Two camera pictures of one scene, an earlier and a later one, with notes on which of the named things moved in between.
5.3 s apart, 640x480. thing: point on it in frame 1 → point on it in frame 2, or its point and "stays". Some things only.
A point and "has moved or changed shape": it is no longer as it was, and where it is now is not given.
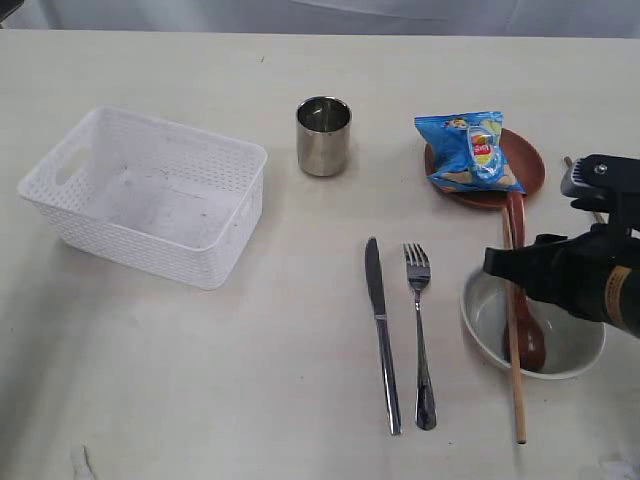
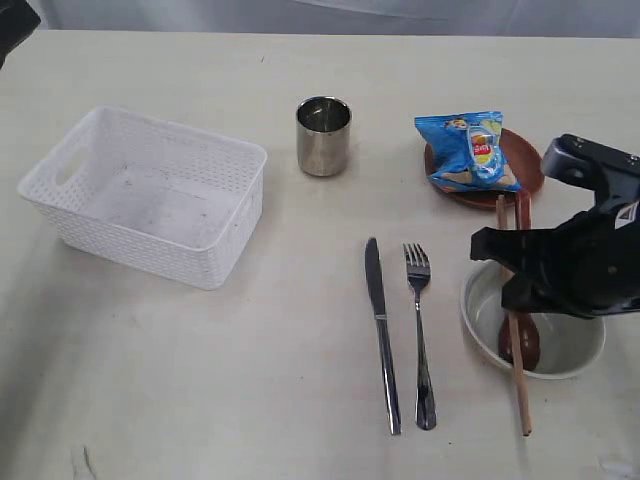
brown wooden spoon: x=531 y=339 has moved or changed shape
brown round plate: x=523 y=161 stays
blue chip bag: x=468 y=152 stays
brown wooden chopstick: x=514 y=344 has moved or changed shape
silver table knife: x=374 y=279 stays
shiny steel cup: x=322 y=129 stays
